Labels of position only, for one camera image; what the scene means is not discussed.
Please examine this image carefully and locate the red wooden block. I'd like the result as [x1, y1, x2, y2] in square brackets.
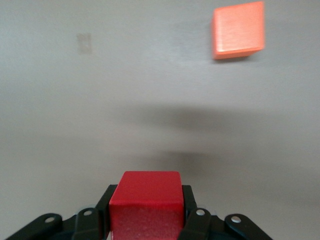
[108, 170, 186, 240]

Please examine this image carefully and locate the small clear tape patch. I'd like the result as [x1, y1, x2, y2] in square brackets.
[76, 32, 93, 55]

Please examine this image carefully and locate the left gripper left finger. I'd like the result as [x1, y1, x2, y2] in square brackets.
[4, 184, 119, 240]

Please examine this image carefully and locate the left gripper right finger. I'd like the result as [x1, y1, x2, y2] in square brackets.
[177, 184, 272, 240]

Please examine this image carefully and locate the orange wooden block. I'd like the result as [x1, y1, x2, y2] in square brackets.
[211, 0, 266, 61]

